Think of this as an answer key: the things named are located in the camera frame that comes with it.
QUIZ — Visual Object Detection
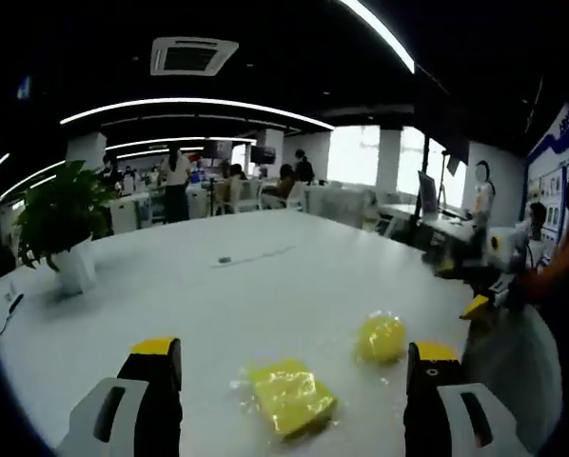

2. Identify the black light stand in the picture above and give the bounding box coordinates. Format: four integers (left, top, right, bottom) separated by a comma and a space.
440, 149, 462, 211

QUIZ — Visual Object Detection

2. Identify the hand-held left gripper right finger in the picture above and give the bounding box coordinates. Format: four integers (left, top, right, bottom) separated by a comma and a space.
402, 341, 533, 457

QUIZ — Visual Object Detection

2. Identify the round yellow silicone block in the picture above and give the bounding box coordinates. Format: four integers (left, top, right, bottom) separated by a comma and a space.
355, 313, 407, 365

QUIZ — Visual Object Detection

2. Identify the black cable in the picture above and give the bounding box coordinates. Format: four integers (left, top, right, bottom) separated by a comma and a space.
0, 292, 26, 334

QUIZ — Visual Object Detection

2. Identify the white ceiling air vent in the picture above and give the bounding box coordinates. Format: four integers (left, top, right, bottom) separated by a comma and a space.
149, 36, 241, 77

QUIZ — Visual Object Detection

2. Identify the dark hanging screen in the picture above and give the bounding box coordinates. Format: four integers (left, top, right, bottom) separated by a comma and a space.
203, 139, 231, 161
249, 145, 277, 166

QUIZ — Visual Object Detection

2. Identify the white low cabinet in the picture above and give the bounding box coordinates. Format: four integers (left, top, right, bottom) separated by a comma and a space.
305, 183, 381, 228

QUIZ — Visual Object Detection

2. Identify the computer monitor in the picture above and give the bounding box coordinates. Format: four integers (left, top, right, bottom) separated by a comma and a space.
417, 170, 439, 216

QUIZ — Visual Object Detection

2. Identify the blue white wall poster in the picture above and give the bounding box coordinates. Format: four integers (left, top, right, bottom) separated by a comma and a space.
521, 102, 569, 258

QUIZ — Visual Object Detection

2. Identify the rectangular yellow silicone block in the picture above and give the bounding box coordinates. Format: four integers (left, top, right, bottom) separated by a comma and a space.
250, 359, 339, 438

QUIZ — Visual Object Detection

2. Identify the green plant in white pot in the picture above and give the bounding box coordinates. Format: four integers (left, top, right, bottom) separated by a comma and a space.
15, 160, 117, 296

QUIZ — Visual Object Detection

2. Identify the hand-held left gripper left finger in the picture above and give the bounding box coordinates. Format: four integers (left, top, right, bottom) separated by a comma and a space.
55, 336, 184, 457

